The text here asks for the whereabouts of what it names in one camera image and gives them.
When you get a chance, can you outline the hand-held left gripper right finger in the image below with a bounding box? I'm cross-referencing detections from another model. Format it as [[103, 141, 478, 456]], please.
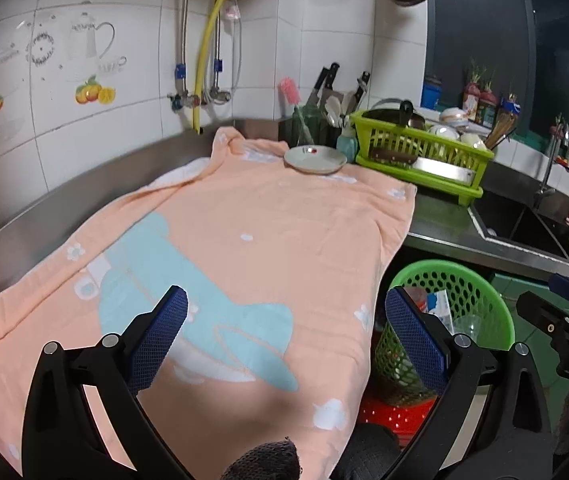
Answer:
[[385, 286, 551, 480]]

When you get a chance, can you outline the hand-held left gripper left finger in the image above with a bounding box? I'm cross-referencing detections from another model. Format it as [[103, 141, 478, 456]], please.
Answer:
[[22, 285, 190, 480]]

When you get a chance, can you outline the green plastic wastebasket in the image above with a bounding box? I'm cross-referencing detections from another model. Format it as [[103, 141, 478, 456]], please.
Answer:
[[375, 259, 516, 409]]

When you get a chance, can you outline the steel sink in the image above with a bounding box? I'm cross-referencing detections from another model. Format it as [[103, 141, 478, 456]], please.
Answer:
[[469, 189, 569, 274]]

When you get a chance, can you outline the person's right leg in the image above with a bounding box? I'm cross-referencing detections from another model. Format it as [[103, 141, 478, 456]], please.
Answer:
[[333, 422, 401, 480]]

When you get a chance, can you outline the person's leg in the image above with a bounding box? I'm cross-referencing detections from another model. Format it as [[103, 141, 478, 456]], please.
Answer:
[[221, 439, 301, 480], [333, 422, 401, 480]]

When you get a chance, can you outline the metal faucet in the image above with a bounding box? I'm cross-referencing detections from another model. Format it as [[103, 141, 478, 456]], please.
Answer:
[[534, 115, 569, 197]]

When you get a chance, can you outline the peach floral towel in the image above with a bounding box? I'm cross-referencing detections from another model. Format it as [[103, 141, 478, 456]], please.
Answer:
[[0, 126, 418, 480]]

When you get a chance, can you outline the person's left leg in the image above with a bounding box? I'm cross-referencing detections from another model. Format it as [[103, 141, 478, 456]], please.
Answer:
[[221, 439, 301, 480]]

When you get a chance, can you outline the steel cleaver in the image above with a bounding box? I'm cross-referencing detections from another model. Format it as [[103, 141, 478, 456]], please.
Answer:
[[369, 146, 477, 186]]

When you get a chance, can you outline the bundle of chopsticks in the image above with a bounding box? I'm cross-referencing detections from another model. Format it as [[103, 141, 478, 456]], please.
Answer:
[[485, 110, 518, 151]]

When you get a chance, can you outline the blue jar with sprouts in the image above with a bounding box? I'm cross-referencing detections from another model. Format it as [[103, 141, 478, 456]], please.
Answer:
[[498, 92, 522, 134]]

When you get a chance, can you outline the green dish rack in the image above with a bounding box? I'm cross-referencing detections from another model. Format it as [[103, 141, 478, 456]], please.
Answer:
[[349, 109, 496, 207]]

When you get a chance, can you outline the red jar with sprouts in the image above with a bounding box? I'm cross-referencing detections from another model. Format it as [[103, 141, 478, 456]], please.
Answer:
[[463, 60, 483, 121], [479, 77, 498, 129]]

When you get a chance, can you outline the teal glass bottle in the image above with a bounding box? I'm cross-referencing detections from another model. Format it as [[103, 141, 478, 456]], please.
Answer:
[[336, 127, 361, 165]]

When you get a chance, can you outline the white plate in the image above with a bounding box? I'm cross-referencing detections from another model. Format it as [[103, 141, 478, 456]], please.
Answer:
[[283, 145, 349, 176]]

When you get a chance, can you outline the patterned white bowl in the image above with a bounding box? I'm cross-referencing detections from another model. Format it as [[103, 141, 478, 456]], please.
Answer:
[[438, 107, 468, 126]]

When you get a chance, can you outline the black wok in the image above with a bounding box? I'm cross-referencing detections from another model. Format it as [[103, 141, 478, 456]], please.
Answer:
[[365, 99, 428, 131]]

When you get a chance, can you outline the blue lidded jar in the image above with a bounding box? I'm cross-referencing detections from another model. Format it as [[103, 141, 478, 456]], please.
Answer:
[[421, 76, 443, 110]]

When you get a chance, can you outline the white spoon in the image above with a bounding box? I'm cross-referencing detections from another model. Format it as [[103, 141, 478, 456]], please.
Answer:
[[325, 96, 343, 129]]

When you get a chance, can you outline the metal valve assembly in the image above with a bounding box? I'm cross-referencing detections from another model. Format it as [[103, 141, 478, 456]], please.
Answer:
[[166, 87, 233, 112]]

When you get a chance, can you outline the dark window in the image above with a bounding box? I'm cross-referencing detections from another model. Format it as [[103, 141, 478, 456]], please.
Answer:
[[423, 0, 569, 147]]

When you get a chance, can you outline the metal water pipe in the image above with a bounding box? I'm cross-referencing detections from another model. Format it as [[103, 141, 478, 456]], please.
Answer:
[[212, 5, 223, 99]]

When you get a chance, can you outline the black handled knife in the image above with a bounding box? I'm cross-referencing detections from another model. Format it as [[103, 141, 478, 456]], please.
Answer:
[[347, 71, 372, 116], [307, 62, 341, 109]]

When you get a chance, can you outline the white flexible hose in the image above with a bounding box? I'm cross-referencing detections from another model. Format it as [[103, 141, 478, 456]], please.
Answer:
[[229, 0, 244, 97]]

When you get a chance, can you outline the corrugated metal hose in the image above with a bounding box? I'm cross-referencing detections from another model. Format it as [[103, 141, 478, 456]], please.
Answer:
[[176, 0, 193, 106]]

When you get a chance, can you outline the yellow gas hose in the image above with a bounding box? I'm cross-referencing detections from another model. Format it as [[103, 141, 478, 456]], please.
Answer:
[[192, 0, 236, 134]]

